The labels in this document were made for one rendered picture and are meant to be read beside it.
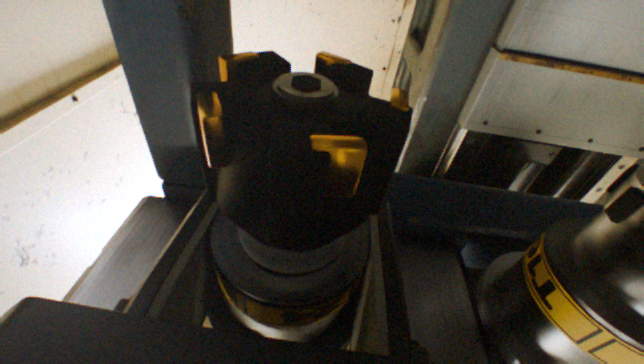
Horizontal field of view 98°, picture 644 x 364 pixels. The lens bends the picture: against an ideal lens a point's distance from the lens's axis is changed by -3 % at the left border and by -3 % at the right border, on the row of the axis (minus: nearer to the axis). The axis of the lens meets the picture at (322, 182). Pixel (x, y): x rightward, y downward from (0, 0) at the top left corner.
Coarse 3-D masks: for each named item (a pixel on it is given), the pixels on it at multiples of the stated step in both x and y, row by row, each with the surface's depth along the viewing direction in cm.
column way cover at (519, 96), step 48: (528, 0) 51; (576, 0) 50; (624, 0) 50; (528, 48) 56; (576, 48) 55; (624, 48) 54; (480, 96) 63; (528, 96) 62; (576, 96) 61; (624, 96) 60; (576, 144) 68; (624, 144) 67
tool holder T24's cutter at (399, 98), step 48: (192, 96) 5; (240, 96) 6; (288, 96) 6; (336, 96) 6; (240, 144) 5; (288, 144) 5; (336, 144) 5; (384, 144) 6; (240, 192) 6; (288, 192) 5; (336, 192) 5; (384, 192) 7; (288, 240) 6
